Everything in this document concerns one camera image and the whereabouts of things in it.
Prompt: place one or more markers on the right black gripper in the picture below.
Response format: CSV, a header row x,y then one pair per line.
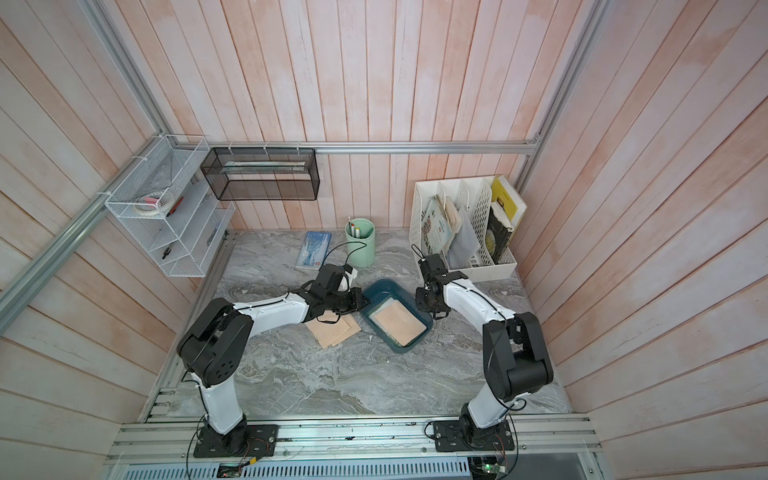
x,y
420,302

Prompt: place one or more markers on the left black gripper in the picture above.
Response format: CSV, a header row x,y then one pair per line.
x,y
356,297

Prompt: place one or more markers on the brown stationery paper sheet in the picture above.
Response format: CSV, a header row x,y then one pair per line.
x,y
330,329

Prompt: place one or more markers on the brown paper stack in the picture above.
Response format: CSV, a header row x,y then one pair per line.
x,y
397,322

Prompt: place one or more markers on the dark teal storage box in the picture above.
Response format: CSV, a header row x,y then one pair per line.
x,y
381,290

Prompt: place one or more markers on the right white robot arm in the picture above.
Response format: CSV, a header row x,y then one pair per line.
x,y
515,361

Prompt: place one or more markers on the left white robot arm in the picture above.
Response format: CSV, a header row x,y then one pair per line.
x,y
211,349

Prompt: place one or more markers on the blue packaged item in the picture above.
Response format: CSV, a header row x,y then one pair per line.
x,y
314,249

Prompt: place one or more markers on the grey folder in organizer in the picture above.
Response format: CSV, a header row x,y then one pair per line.
x,y
464,245

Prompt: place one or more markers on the illustrated booklet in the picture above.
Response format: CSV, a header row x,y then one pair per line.
x,y
440,224

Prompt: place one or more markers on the mint green pen cup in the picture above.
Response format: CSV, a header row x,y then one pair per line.
x,y
360,242

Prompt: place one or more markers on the white plastic file organizer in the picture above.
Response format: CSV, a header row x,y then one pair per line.
x,y
474,194

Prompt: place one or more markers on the dark book in organizer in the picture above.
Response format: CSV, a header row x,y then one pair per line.
x,y
498,232

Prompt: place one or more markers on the yellow book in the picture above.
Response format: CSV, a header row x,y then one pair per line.
x,y
503,193

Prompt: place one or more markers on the tape roll on shelf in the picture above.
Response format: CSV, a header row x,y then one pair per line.
x,y
157,203

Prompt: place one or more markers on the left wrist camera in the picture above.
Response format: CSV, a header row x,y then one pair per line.
x,y
347,279

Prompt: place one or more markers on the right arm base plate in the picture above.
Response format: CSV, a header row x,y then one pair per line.
x,y
461,436

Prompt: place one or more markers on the black mesh wall basket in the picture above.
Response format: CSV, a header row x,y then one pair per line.
x,y
262,173

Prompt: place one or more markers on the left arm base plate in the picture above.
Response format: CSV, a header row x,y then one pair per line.
x,y
244,441

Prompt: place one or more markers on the aluminium rail frame front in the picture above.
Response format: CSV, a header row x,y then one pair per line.
x,y
376,437

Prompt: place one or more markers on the white wire wall shelf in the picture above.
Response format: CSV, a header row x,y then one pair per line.
x,y
185,241

